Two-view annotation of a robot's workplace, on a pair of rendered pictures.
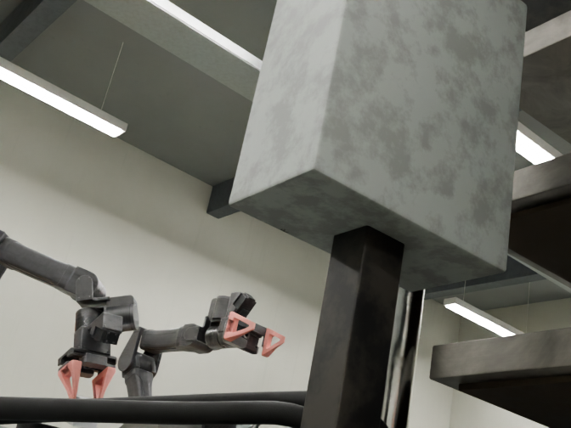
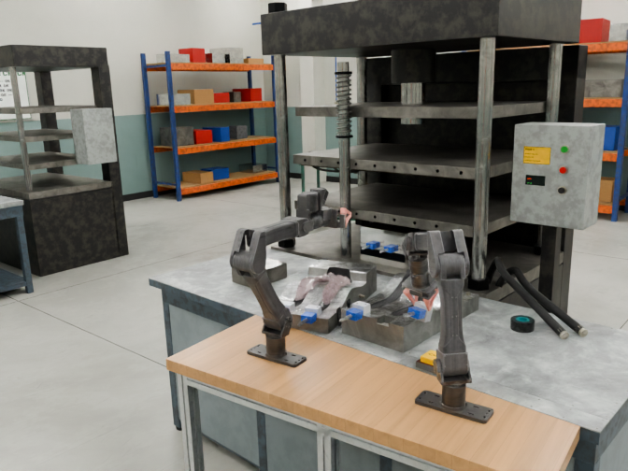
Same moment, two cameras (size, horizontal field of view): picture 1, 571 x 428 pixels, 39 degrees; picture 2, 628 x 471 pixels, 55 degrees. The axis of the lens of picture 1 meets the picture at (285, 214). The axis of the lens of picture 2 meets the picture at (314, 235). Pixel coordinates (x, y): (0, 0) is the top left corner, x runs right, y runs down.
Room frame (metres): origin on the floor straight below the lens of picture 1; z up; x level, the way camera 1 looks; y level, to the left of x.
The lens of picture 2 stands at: (2.42, 2.00, 1.64)
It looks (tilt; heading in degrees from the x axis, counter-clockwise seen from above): 14 degrees down; 256
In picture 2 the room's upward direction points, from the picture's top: 2 degrees counter-clockwise
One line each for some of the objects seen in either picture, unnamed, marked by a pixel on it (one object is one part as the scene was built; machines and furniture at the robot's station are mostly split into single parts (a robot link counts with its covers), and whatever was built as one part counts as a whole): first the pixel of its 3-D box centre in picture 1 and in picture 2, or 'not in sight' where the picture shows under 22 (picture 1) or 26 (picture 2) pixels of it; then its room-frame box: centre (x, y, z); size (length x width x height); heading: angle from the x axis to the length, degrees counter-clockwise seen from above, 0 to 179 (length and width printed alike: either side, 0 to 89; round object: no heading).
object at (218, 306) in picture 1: (216, 323); (303, 211); (1.98, 0.12, 1.24); 0.12 x 0.09 x 0.12; 40
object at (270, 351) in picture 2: not in sight; (276, 345); (2.11, 0.23, 0.84); 0.20 x 0.07 x 0.08; 131
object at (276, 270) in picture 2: not in sight; (259, 272); (2.02, -0.57, 0.84); 0.20 x 0.15 x 0.07; 33
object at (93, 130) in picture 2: not in sight; (47, 157); (3.49, -4.50, 1.03); 1.54 x 0.94 x 2.06; 125
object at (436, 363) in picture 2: not in sight; (451, 370); (1.72, 0.68, 0.90); 0.09 x 0.06 x 0.06; 172
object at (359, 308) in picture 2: not in sight; (352, 315); (1.83, 0.19, 0.89); 0.13 x 0.05 x 0.05; 33
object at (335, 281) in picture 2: not in sight; (324, 282); (1.83, -0.15, 0.90); 0.26 x 0.18 x 0.08; 50
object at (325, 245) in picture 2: not in sight; (410, 253); (1.15, -0.88, 0.76); 1.30 x 0.84 x 0.06; 123
